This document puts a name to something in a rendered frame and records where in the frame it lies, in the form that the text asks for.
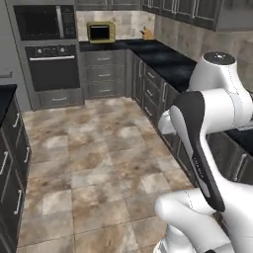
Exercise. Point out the dark grey wall cabinets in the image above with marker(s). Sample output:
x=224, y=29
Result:
x=194, y=11

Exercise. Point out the dark grey corner base cabinets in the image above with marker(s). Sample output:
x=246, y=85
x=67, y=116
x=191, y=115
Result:
x=145, y=82

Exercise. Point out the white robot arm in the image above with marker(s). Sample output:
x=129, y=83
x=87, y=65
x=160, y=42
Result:
x=219, y=108

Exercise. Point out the dark grey island cabinets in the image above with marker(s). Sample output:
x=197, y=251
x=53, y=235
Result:
x=11, y=158

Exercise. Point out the yellow toaster oven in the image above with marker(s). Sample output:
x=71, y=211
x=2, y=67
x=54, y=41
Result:
x=101, y=32

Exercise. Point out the wooden knife block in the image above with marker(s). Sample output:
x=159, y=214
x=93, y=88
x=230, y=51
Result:
x=147, y=33

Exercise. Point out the grey tall oven housing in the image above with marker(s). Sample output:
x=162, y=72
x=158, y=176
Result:
x=59, y=98

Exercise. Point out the black built-in microwave oven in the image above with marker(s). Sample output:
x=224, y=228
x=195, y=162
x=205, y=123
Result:
x=36, y=22

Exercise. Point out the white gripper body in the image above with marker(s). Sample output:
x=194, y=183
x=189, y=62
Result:
x=165, y=125

